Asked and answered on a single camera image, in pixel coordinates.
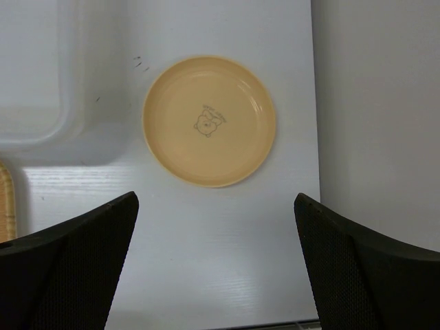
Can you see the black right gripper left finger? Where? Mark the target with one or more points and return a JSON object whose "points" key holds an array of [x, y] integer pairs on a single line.
{"points": [[65, 276]]}

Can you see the yellow bear plate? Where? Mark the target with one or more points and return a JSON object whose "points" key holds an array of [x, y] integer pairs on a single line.
{"points": [[209, 121]]}

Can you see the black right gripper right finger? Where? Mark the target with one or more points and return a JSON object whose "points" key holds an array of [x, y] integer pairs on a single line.
{"points": [[361, 279]]}

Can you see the white plastic bin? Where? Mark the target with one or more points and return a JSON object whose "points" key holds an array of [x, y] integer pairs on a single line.
{"points": [[63, 80]]}

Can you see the woven square bamboo tray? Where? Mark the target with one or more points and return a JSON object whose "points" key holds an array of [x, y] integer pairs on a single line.
{"points": [[8, 225]]}

